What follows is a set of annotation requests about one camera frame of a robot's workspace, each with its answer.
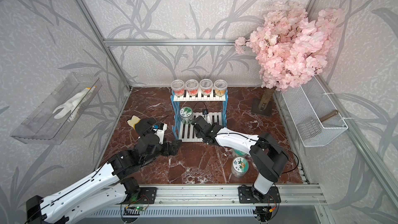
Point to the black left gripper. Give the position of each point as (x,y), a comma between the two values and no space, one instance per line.
(174,150)

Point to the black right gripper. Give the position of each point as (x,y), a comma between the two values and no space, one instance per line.
(213,125)

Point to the green tree label jar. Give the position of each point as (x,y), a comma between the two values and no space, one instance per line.
(186,115)

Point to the flower label jar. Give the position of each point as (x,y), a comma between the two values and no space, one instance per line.
(240,167)
(238,153)

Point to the clear plastic seed container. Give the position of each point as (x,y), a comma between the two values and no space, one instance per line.
(206,86)

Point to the clear lidded seed container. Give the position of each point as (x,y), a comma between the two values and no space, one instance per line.
(192,87)

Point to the clear container red seed packet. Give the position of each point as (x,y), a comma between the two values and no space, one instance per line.
(178,87)

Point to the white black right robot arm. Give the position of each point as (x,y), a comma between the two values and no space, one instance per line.
(269,157)

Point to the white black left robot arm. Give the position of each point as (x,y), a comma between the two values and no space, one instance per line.
(110,184)

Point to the black and yellow work glove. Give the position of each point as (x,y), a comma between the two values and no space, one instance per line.
(142,126)

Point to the white glove in tray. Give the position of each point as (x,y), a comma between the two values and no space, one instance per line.
(72,106)

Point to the pink blossom artificial tree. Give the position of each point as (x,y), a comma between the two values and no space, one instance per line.
(289,47)

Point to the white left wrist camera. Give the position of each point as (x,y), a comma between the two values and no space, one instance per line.
(159,130)

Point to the aluminium front rail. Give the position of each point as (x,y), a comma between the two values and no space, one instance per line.
(227,195)

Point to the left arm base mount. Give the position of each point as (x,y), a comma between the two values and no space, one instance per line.
(136,194)

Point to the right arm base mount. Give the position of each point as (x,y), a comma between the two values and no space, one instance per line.
(251,195)

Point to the white wire mesh basket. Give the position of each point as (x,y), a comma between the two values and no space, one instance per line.
(306,105)

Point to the clear acrylic wall tray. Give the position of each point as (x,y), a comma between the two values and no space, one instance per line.
(53,120)

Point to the wooden handled brush in basket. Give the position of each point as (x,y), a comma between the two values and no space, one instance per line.
(329,115)

